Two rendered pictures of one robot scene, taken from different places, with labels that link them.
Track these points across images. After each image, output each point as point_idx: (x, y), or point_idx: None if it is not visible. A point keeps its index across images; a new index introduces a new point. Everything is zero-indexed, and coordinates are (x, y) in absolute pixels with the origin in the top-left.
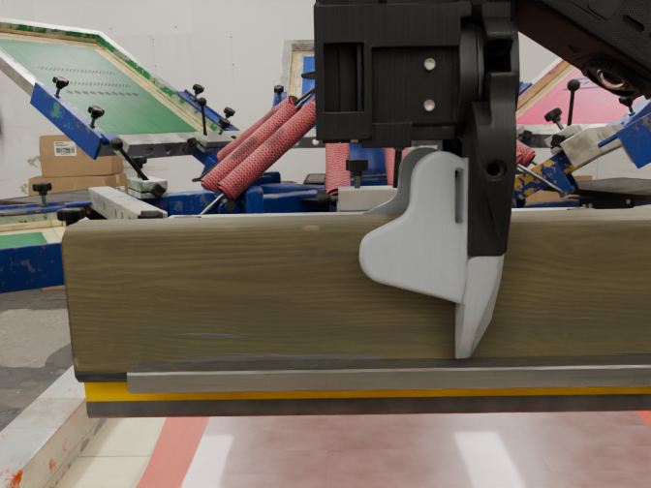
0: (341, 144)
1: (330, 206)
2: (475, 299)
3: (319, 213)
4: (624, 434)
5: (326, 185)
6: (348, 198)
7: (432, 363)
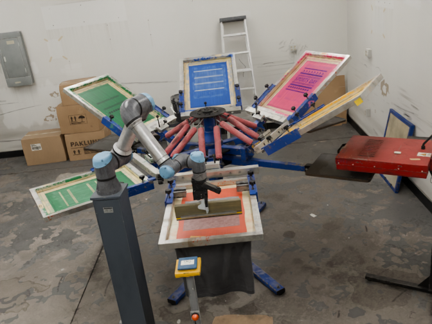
0: (202, 143)
1: None
2: (206, 209)
3: None
4: (234, 216)
5: None
6: None
7: (204, 214)
